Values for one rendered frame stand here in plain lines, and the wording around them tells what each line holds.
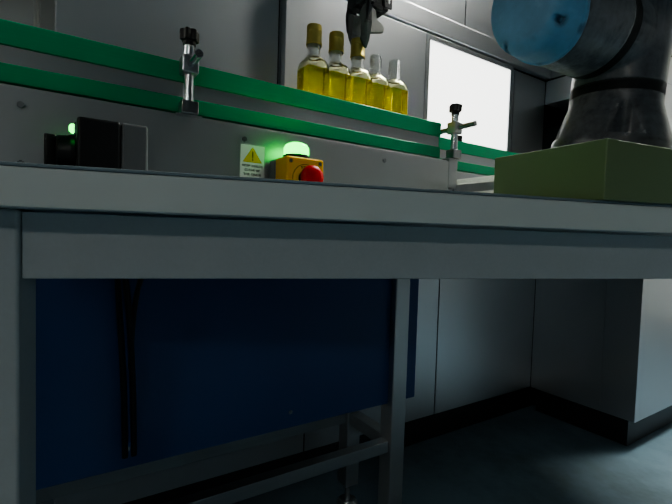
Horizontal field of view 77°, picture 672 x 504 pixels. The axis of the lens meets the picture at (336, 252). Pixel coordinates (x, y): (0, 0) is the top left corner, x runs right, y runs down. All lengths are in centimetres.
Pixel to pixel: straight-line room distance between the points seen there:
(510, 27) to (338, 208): 35
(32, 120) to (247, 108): 31
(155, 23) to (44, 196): 73
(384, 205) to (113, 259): 26
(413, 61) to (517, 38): 79
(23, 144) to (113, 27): 45
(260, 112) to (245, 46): 38
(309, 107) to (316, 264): 44
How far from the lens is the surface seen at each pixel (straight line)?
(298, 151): 72
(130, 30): 108
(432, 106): 142
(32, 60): 74
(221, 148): 73
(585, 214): 56
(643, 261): 71
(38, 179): 41
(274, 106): 80
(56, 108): 70
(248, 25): 116
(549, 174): 64
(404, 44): 139
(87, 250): 45
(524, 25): 62
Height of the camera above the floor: 70
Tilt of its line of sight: 2 degrees down
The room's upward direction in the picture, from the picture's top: 2 degrees clockwise
